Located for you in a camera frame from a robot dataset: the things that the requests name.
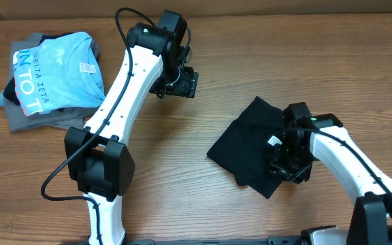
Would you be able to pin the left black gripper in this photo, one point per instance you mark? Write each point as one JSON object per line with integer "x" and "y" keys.
{"x": 186, "y": 87}

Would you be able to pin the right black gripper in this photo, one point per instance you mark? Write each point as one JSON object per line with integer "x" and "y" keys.
{"x": 277, "y": 167}

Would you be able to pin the black t-shirt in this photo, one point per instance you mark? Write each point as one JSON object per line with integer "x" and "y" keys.
{"x": 243, "y": 149}

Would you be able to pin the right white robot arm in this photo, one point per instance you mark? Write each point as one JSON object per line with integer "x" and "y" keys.
{"x": 325, "y": 139}

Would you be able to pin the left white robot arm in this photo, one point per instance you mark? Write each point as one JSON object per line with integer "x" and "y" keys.
{"x": 98, "y": 157}

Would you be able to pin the light blue folded t-shirt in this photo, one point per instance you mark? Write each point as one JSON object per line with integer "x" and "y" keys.
{"x": 59, "y": 73}

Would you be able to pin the grey folded t-shirt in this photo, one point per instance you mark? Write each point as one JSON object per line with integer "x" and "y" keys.
{"x": 66, "y": 118}

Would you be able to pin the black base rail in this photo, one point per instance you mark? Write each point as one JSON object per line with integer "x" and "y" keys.
{"x": 273, "y": 240}

